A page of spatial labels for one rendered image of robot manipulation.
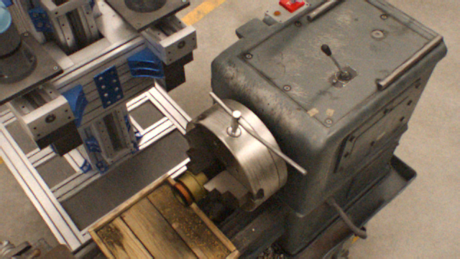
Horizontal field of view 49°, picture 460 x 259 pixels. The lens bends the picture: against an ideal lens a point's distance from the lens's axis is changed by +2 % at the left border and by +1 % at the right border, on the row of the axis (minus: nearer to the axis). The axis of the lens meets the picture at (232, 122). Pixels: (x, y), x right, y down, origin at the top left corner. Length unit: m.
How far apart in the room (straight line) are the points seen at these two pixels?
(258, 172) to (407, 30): 0.65
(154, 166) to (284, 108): 1.25
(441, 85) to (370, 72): 1.83
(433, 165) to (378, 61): 1.48
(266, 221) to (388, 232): 1.14
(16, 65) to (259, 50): 0.72
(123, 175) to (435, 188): 1.59
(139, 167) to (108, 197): 0.20
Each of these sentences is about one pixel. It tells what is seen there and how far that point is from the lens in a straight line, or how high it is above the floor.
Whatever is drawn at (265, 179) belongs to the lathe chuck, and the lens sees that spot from 1.35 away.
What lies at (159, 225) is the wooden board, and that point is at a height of 0.89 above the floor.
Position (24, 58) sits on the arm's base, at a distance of 1.65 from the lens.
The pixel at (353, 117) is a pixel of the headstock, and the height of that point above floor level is 1.25.
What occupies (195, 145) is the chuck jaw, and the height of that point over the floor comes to 1.17.
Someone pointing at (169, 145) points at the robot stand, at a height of 0.21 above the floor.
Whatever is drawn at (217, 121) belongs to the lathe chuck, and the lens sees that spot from 1.35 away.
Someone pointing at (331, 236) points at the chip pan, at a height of 0.54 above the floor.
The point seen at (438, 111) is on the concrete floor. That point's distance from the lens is 3.16.
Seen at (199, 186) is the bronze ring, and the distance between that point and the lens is 1.38.
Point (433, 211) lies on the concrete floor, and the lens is 2.77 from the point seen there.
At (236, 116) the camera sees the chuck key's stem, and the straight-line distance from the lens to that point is 1.25.
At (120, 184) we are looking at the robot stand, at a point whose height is 0.21.
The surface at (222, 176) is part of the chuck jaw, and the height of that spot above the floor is 1.11.
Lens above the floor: 2.32
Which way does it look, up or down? 54 degrees down
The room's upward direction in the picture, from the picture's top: straight up
